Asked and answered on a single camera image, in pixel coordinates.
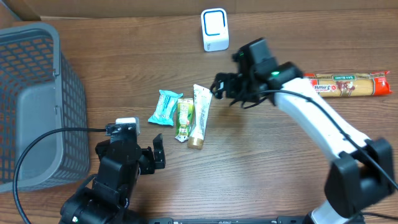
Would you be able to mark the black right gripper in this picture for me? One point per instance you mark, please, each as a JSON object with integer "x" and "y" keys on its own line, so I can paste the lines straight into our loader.
{"x": 232, "y": 93}

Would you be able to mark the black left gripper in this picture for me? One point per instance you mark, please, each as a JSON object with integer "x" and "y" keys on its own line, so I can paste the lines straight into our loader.
{"x": 146, "y": 154}

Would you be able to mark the white cream tube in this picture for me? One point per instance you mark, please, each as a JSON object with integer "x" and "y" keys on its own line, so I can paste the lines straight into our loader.
{"x": 202, "y": 102}

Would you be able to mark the green snack packet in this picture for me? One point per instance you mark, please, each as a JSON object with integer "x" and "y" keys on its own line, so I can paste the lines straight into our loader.
{"x": 185, "y": 109}

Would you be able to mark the light blue wipes packet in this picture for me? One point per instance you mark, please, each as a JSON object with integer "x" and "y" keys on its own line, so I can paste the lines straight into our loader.
{"x": 165, "y": 109}

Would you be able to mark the orange spaghetti packet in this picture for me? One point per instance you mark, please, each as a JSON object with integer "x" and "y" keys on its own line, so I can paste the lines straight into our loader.
{"x": 350, "y": 84}

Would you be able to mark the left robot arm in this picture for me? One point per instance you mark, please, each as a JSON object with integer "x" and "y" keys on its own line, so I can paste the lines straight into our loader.
{"x": 105, "y": 197}

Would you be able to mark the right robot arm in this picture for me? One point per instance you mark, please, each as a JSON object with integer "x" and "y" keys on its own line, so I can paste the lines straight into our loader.
{"x": 361, "y": 169}

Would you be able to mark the white barcode scanner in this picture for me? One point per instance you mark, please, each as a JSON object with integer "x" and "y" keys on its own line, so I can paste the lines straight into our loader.
{"x": 215, "y": 32}

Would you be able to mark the grey plastic mesh basket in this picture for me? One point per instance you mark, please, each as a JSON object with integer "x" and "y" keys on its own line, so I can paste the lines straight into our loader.
{"x": 43, "y": 111}

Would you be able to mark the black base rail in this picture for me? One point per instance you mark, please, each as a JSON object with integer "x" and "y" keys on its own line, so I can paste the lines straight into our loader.
{"x": 279, "y": 220}

